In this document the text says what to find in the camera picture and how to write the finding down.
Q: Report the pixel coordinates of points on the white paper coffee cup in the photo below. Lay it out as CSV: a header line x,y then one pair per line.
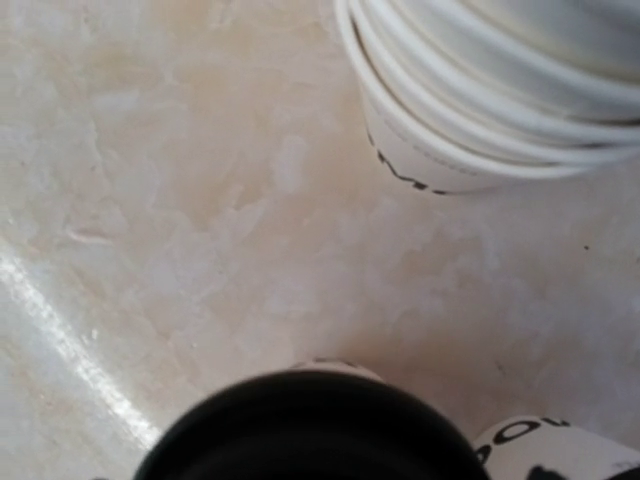
x,y
529,447
337,366

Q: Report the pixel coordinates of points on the stack of white paper cups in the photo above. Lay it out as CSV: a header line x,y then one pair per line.
x,y
460,96

